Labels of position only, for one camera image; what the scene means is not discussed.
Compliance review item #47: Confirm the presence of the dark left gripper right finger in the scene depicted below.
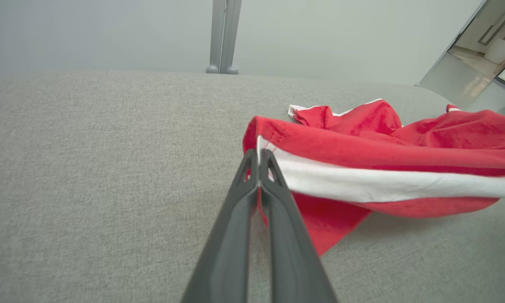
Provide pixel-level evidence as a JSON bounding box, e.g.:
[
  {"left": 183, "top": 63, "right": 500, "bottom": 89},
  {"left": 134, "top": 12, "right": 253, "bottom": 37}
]
[{"left": 260, "top": 148, "right": 338, "bottom": 303}]

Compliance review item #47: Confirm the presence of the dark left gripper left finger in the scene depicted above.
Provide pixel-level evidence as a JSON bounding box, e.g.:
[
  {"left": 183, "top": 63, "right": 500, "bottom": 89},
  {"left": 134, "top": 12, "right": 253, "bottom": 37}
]
[{"left": 180, "top": 148, "right": 260, "bottom": 303}]

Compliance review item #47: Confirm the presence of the red shorts white stripe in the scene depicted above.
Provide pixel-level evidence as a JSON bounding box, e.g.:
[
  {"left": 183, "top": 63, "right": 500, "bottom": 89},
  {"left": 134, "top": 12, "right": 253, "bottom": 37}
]
[{"left": 242, "top": 98, "right": 505, "bottom": 256}]

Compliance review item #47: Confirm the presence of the grey partition post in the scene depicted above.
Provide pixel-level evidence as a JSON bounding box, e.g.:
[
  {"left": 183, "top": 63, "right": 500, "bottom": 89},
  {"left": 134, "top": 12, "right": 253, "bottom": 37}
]
[
  {"left": 206, "top": 0, "right": 228, "bottom": 74},
  {"left": 220, "top": 0, "right": 242, "bottom": 75}
]

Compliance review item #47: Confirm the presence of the dark doorway frame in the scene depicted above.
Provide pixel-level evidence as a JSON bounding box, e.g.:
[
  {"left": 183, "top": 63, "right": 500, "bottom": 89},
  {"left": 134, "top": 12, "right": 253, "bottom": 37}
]
[{"left": 415, "top": 0, "right": 505, "bottom": 92}]

